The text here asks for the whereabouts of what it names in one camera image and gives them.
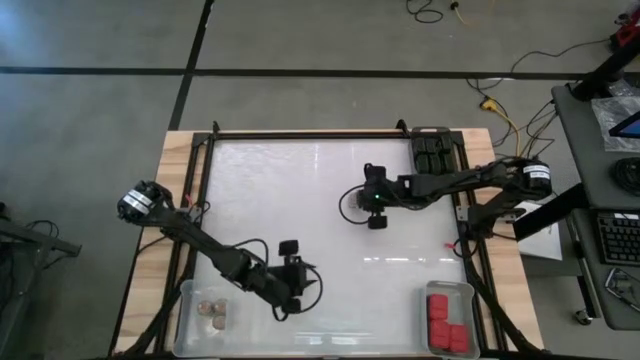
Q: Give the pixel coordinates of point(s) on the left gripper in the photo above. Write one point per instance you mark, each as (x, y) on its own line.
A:
(292, 280)

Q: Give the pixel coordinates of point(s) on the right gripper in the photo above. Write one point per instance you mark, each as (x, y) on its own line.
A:
(380, 195)

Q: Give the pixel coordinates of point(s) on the green spice tin black lid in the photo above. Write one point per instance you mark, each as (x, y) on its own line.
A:
(419, 145)
(436, 162)
(423, 163)

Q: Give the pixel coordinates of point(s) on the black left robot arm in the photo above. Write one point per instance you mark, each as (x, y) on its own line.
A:
(200, 240)

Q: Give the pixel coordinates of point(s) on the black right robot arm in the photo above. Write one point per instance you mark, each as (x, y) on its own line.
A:
(450, 182)

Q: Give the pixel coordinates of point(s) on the dark grey plastic bin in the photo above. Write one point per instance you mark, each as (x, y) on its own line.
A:
(432, 131)

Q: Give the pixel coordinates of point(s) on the red tape tag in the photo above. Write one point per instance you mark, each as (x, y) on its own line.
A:
(450, 245)
(189, 198)

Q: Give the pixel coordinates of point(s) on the translucent plastic bin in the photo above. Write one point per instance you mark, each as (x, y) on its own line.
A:
(195, 335)

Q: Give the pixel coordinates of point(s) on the light grey plastic bin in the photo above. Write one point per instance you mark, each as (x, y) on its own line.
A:
(467, 300)

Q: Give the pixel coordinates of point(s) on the white paper sheet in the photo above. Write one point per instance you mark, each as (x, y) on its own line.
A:
(542, 247)

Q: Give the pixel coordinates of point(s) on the grey desk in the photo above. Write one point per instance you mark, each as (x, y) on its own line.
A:
(575, 150)

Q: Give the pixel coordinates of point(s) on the caster wheel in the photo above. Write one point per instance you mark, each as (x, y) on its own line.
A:
(582, 316)

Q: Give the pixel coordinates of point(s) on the black keyboard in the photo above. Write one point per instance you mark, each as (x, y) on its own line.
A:
(620, 240)

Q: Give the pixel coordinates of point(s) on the clear plastic sheet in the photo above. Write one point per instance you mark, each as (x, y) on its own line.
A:
(612, 120)

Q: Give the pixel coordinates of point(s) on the blue screen tablet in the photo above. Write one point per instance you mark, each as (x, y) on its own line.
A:
(627, 127)

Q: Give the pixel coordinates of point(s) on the black pole stand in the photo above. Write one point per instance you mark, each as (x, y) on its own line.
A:
(605, 70)

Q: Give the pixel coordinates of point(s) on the black metal stand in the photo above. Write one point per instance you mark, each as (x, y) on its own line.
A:
(30, 240)

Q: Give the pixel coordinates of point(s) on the red tool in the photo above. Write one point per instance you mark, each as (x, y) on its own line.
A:
(627, 32)

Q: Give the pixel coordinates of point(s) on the black table frame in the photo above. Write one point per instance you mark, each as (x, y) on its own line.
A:
(320, 135)

